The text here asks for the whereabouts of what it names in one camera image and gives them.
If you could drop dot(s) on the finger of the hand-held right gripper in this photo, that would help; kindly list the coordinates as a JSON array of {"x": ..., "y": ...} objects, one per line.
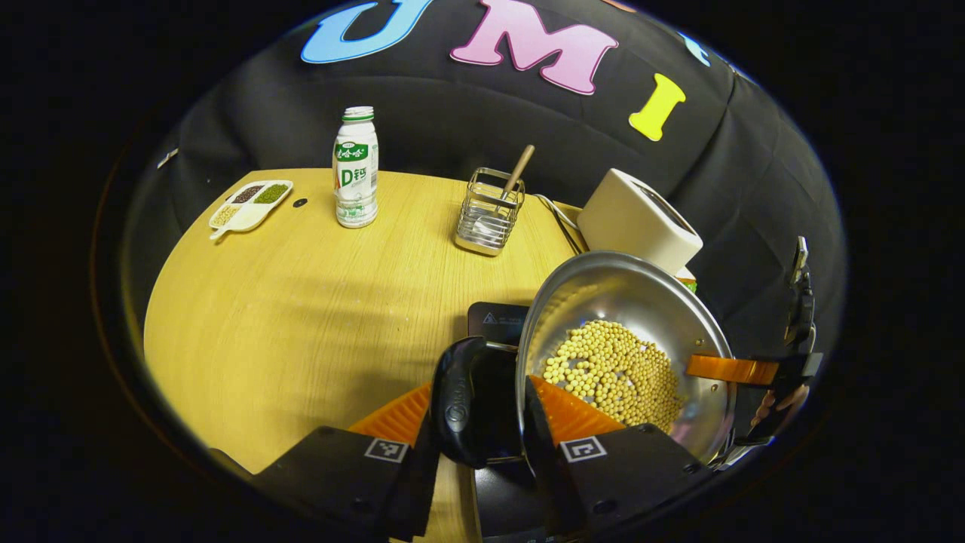
[{"x": 731, "y": 369}]

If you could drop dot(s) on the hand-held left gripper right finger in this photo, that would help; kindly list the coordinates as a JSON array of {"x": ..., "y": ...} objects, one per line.
[{"x": 546, "y": 467}]

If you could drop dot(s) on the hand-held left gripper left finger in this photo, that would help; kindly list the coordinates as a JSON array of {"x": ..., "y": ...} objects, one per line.
[{"x": 415, "y": 490}]

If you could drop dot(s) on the black induction cooktop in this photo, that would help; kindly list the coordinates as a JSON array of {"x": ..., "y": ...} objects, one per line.
[{"x": 497, "y": 320}]

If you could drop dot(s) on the small green and white item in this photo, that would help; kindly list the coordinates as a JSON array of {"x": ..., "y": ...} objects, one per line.
[{"x": 686, "y": 280}]

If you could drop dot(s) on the pile of soybeans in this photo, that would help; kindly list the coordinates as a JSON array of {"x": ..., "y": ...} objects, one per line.
[{"x": 614, "y": 373}]

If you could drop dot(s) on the white toaster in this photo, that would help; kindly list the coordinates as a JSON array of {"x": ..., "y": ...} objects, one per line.
[{"x": 633, "y": 222}]

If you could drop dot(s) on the wooden stick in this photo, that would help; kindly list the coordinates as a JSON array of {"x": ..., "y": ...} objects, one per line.
[{"x": 520, "y": 167}]

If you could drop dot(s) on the white drink bottle green label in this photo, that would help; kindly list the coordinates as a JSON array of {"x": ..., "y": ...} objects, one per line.
[{"x": 356, "y": 177}]

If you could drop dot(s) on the white divided dish of beans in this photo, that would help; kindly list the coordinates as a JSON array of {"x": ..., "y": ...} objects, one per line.
[{"x": 249, "y": 207}]

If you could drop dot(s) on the black backdrop cloth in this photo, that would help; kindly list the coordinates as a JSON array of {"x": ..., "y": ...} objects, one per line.
[{"x": 452, "y": 113}]

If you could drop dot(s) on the silver cloth clip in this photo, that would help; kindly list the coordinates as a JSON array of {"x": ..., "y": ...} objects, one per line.
[{"x": 167, "y": 157}]

